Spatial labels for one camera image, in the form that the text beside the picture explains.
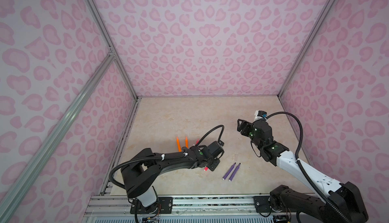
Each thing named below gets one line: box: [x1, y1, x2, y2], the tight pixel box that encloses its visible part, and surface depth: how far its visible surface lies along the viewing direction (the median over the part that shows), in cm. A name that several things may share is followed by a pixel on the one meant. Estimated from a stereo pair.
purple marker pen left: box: [221, 162, 237, 181], surface depth 85 cm
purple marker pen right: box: [228, 162, 242, 182], surface depth 85 cm
